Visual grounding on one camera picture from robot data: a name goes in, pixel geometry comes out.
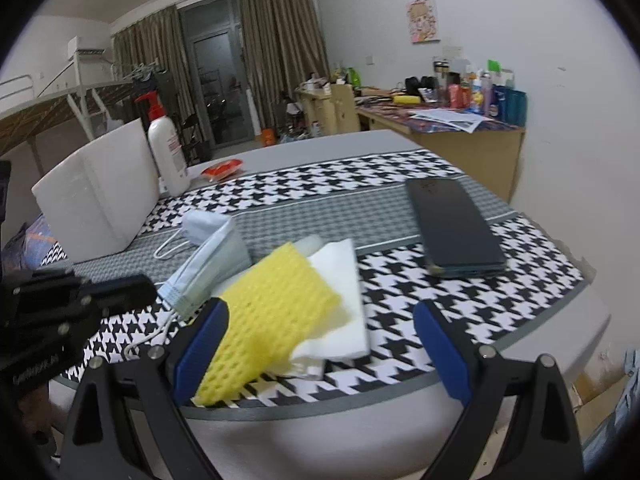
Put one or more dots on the white air conditioner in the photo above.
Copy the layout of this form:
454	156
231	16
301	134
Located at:
87	50

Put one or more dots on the white metal bunk bed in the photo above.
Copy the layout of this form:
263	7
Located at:
60	105

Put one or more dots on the black headphones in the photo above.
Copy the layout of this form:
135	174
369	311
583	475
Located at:
419	83

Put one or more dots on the black smartphone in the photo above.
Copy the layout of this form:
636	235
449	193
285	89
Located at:
450	230

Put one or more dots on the glass balcony door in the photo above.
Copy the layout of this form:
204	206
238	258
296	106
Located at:
217	75

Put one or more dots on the printed paper sheets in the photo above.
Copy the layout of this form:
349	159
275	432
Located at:
447	120

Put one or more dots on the black folding chair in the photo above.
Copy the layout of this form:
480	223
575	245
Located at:
196	135

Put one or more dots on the blue face mask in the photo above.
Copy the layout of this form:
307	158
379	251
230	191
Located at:
210	270

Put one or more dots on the green bottle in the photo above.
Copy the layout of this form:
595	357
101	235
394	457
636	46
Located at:
354	77

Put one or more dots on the houndstooth table cloth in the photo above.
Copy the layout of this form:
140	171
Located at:
350	200

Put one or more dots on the orange bucket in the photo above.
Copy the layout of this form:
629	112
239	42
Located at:
268	137

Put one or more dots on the pink cartoon wall poster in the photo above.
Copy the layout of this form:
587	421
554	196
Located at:
423	19

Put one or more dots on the white red-pump lotion bottle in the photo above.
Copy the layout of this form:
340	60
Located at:
167	155

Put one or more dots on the row of toiletry bottles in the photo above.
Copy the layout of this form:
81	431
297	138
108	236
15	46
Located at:
495	100

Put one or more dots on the white foam box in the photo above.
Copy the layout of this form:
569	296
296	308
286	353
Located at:
95	195

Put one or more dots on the yellow sponge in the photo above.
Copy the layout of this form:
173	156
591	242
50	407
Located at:
270	310

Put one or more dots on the wooden desk with printed mat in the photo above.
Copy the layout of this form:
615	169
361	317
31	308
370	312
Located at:
465	155

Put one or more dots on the person's blue jeans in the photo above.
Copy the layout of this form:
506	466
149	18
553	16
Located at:
620	400

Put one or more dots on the red snack packet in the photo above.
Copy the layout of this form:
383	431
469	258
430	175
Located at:
222	169

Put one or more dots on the white translucent bottle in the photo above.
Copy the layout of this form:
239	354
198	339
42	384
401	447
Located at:
312	244

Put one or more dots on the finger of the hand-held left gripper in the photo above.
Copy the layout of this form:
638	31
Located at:
125	292

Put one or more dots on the blue plaid quilt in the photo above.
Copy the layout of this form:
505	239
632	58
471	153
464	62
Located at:
35	235

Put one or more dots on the brown curtain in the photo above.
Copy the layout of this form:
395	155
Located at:
147	60
280	50

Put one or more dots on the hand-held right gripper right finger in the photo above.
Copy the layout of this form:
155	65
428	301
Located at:
442	355

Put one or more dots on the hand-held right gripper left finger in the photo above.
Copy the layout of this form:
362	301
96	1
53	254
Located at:
200	355

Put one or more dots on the yellow desk item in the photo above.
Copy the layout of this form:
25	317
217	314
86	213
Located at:
406	99

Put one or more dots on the cluttered wooden desk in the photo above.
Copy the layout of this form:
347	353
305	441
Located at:
315	110

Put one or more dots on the wooden smiley chair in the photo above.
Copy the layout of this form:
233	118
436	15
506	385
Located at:
345	110

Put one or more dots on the white paper tissue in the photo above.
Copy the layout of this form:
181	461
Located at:
340	300

